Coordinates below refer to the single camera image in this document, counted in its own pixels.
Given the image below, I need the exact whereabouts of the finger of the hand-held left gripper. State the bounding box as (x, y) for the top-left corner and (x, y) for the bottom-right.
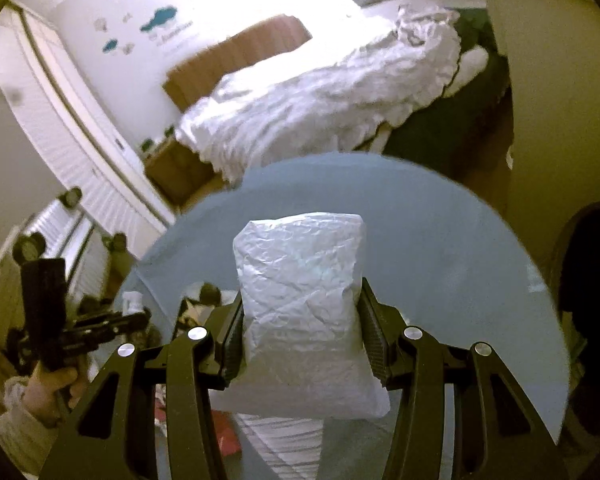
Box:
(75, 309), (153, 350)

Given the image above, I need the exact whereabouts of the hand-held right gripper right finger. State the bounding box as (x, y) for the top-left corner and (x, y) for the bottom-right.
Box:
(360, 277), (571, 480)

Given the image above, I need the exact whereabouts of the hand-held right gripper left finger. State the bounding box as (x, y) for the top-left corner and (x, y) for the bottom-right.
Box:
(40, 292), (246, 480)

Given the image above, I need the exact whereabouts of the white plastic packet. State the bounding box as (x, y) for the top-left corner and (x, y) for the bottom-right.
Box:
(211, 212), (392, 419)

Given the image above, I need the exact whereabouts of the black round stool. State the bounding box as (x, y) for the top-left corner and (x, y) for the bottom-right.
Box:
(555, 201), (600, 442)

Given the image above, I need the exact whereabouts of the person's left forearm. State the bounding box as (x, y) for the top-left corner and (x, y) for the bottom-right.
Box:
(0, 377), (69, 476)

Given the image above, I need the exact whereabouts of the person's left hand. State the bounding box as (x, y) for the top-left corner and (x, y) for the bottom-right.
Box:
(27, 355), (91, 429)

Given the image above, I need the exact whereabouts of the open cardboard box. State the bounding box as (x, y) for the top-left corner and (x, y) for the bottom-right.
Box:
(177, 282), (241, 327)

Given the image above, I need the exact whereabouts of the white wheeled suitcase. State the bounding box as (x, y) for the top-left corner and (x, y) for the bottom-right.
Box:
(0, 187), (129, 312)

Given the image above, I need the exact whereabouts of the round glass table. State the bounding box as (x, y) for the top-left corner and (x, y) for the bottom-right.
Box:
(112, 152), (571, 480)

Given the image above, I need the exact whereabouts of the striped rug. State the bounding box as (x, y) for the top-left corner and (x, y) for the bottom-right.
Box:
(235, 410), (331, 480)

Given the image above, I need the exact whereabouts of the white louvered wardrobe door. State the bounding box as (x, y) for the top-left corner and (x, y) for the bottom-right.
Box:
(0, 2), (178, 232)

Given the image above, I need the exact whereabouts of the brown nightstand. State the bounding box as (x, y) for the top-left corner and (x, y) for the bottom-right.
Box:
(145, 137), (222, 207)

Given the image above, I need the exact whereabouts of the bed with dark sheet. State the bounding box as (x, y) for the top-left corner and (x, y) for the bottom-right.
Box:
(375, 7), (514, 182)

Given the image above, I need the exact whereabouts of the bed with white duvet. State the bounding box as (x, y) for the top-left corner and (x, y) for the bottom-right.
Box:
(175, 2), (463, 189)

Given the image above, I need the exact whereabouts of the brown padded headboard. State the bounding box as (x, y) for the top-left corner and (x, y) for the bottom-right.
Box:
(162, 15), (314, 114)

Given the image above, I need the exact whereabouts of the white cabinet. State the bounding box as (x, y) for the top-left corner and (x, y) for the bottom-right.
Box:
(480, 0), (600, 242)

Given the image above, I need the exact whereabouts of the group of wall stickers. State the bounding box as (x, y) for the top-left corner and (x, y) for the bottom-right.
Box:
(92, 0), (196, 57)

